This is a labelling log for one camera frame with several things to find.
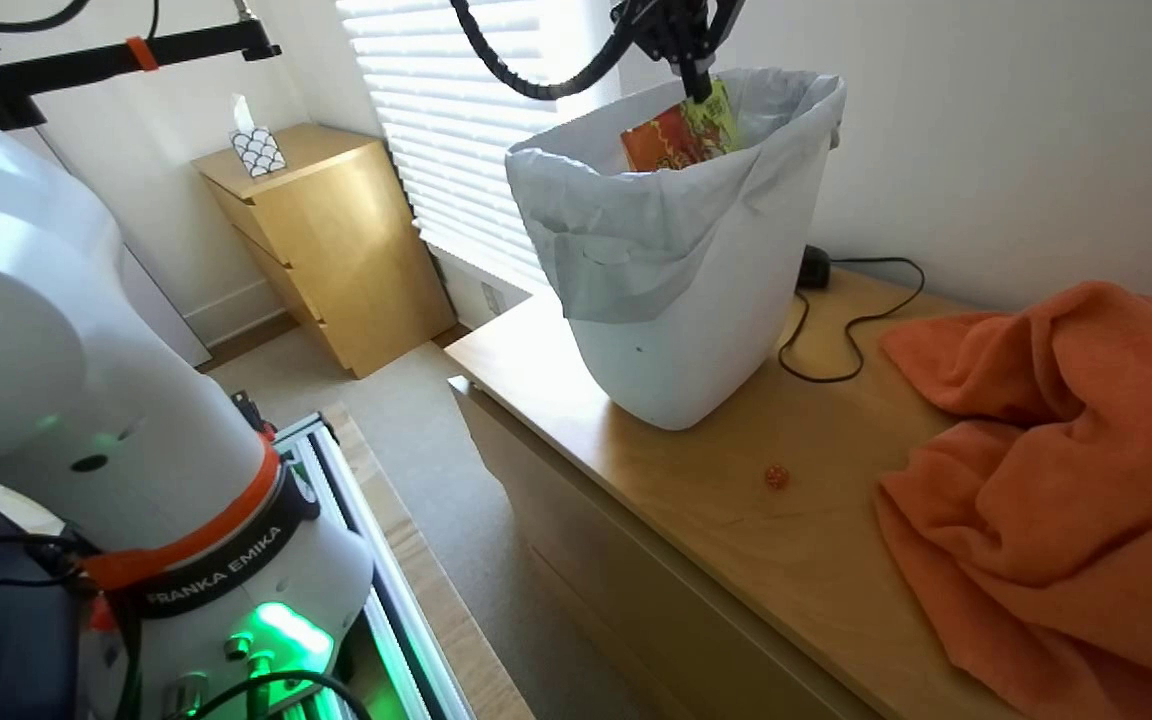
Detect aluminium stand rail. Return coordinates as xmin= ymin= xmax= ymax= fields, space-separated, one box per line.
xmin=267 ymin=408 xmax=477 ymax=720

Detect white window blinds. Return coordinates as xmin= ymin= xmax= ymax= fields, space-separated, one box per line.
xmin=333 ymin=0 xmax=628 ymax=301

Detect orange yellow snack packet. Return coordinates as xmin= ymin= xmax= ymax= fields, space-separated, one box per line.
xmin=616 ymin=77 xmax=748 ymax=175

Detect light wood dresser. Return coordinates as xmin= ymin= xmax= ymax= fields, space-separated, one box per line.
xmin=443 ymin=258 xmax=1152 ymax=720

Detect black power adapter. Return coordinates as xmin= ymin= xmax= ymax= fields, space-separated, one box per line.
xmin=793 ymin=240 xmax=835 ymax=297

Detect thin black power cable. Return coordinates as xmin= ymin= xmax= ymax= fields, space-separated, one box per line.
xmin=770 ymin=253 xmax=932 ymax=388

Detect small light wood cabinet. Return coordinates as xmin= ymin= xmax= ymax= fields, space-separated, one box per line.
xmin=187 ymin=119 xmax=459 ymax=378

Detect white bin liner bag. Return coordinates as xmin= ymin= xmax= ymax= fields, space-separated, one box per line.
xmin=505 ymin=64 xmax=853 ymax=328

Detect black robot cable hose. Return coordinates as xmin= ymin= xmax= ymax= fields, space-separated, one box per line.
xmin=443 ymin=0 xmax=646 ymax=103

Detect white plastic waste bin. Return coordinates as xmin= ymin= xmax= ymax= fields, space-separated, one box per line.
xmin=505 ymin=64 xmax=853 ymax=434

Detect thick black cable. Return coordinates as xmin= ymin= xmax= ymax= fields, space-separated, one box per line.
xmin=0 ymin=0 xmax=95 ymax=38

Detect black base cable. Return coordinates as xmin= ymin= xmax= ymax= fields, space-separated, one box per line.
xmin=178 ymin=664 xmax=375 ymax=720

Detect patterned tissue box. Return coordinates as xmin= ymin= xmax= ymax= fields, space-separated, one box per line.
xmin=229 ymin=92 xmax=293 ymax=185

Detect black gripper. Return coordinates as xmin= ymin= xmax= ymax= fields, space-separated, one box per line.
xmin=606 ymin=0 xmax=750 ymax=107

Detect orange towel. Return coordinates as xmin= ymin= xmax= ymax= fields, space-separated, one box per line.
xmin=873 ymin=277 xmax=1152 ymax=720

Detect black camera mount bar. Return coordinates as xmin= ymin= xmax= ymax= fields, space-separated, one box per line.
xmin=0 ymin=16 xmax=285 ymax=133

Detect dark base box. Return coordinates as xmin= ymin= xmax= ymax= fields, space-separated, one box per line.
xmin=0 ymin=470 xmax=88 ymax=720

